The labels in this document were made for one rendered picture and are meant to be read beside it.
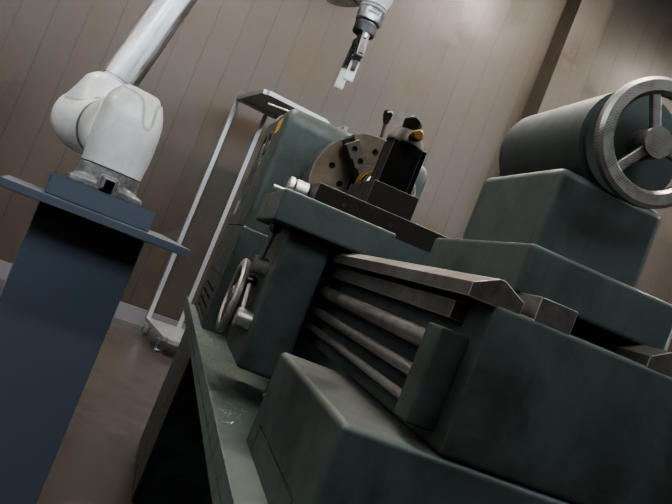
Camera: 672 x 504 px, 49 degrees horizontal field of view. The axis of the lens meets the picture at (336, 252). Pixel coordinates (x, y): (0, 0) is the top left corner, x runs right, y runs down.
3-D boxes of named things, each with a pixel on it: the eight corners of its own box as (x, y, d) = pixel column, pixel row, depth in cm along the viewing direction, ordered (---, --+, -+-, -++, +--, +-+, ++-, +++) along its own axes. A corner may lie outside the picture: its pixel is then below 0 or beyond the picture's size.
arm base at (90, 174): (67, 177, 169) (76, 155, 169) (64, 176, 189) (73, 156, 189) (143, 208, 176) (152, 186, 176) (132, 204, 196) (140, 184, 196)
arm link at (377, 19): (364, -3, 234) (357, 14, 234) (389, 10, 236) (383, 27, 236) (357, 5, 243) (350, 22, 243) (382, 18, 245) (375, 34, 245)
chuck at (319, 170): (283, 212, 213) (333, 117, 215) (376, 262, 220) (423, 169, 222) (288, 212, 204) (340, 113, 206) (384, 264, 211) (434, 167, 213)
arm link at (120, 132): (98, 164, 173) (134, 78, 174) (63, 151, 185) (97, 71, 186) (153, 187, 185) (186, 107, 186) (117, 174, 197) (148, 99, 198)
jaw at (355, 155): (348, 182, 211) (337, 141, 210) (365, 177, 212) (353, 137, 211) (358, 180, 200) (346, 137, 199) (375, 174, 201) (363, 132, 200)
